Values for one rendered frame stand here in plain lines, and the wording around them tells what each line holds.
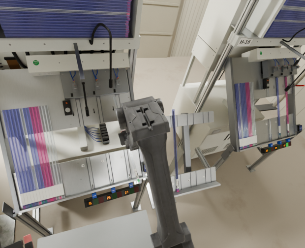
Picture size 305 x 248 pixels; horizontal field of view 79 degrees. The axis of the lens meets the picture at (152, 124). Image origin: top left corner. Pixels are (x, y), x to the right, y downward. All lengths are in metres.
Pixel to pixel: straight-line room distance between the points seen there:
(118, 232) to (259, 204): 1.61
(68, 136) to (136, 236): 0.84
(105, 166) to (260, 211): 1.74
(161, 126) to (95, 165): 0.83
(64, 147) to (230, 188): 1.73
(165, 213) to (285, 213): 2.17
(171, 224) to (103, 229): 0.79
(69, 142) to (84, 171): 0.40
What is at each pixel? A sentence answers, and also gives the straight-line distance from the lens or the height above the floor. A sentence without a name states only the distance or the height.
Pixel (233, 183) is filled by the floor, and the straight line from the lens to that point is 2.35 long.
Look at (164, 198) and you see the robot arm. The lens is 0.44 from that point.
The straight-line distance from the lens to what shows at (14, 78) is 1.16.
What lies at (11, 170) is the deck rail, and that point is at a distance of 1.18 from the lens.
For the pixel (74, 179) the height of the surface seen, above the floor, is 0.78.
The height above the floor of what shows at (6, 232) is 0.01.
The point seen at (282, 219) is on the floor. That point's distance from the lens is 2.51.
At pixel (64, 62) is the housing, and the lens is 1.06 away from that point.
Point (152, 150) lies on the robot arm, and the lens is 0.37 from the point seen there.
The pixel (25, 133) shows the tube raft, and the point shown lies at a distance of 1.13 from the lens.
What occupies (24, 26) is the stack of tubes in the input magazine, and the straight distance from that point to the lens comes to 0.98.
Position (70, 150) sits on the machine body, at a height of 0.62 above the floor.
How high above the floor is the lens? 1.82
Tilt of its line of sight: 48 degrees down
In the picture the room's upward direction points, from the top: 15 degrees clockwise
